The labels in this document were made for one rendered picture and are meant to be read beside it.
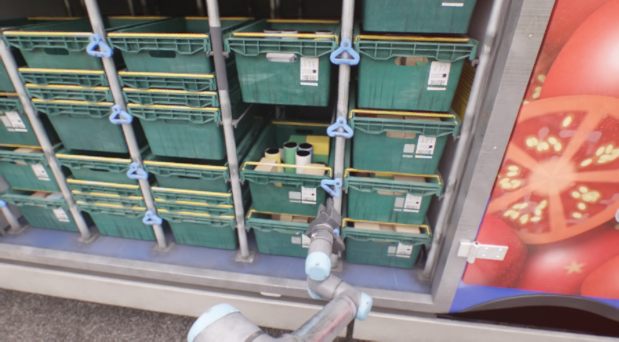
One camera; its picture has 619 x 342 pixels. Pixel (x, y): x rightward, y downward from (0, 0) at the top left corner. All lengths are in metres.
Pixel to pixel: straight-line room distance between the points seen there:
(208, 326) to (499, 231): 1.03
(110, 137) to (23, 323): 1.57
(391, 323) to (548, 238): 0.78
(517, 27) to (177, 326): 2.27
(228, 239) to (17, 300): 1.73
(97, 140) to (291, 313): 1.23
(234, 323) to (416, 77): 0.92
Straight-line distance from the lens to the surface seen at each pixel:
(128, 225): 1.94
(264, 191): 1.42
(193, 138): 1.41
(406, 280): 1.66
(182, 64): 1.30
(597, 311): 1.85
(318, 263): 0.98
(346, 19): 1.08
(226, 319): 0.80
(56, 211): 2.17
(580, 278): 1.66
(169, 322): 2.40
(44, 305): 2.89
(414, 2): 1.12
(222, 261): 1.72
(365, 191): 1.33
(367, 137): 1.23
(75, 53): 1.55
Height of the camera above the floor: 1.89
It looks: 28 degrees down
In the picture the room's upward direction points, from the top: straight up
